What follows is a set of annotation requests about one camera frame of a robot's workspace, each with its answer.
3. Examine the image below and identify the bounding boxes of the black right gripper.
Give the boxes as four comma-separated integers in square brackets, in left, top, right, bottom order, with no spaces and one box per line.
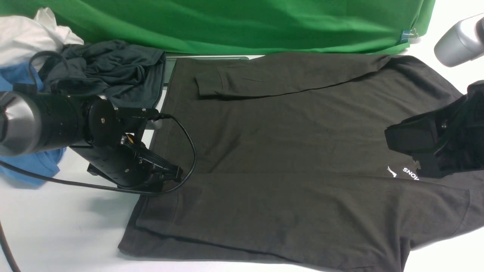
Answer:
[385,80,484,178]

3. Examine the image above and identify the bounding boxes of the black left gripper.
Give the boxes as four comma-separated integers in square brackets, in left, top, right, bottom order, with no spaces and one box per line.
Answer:
[71,128,183,191]

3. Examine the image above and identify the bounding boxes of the dark gray long-sleeve top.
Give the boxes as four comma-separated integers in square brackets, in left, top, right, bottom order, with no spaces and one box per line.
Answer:
[119,53,483,272]

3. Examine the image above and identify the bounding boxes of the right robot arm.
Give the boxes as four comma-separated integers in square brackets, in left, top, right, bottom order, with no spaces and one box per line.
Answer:
[385,14,484,179]

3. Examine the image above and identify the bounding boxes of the dark teal crumpled garment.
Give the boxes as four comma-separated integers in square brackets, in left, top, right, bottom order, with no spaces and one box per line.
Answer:
[39,40,166,108]

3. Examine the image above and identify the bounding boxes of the blue binder clip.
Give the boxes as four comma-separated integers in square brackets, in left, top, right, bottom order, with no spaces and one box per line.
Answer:
[400,29,419,43]

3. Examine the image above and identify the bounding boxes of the blue crumpled garment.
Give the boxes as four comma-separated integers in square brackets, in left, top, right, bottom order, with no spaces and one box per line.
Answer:
[1,62,66,177]

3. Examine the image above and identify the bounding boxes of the green backdrop cloth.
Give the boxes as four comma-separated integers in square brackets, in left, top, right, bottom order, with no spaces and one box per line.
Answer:
[1,0,435,55]

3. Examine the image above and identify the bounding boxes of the white crumpled garment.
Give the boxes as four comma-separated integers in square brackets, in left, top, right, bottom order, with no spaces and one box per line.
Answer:
[0,7,84,67]

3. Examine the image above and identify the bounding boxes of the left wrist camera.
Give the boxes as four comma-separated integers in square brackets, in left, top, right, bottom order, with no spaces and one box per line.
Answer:
[115,107,163,133]

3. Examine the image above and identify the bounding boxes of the metal table cable tray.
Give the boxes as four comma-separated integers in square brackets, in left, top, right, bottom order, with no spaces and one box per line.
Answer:
[163,54,250,87]

